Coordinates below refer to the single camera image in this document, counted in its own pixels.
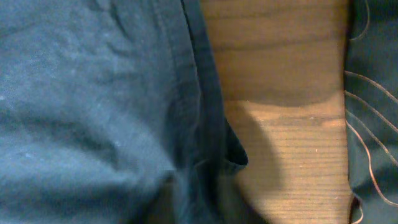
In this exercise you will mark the navy blue shorts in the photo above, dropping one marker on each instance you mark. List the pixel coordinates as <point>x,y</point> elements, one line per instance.
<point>112,112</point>

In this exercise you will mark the black patterned shorts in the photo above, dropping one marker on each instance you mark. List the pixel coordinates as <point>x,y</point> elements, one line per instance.
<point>370,89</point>

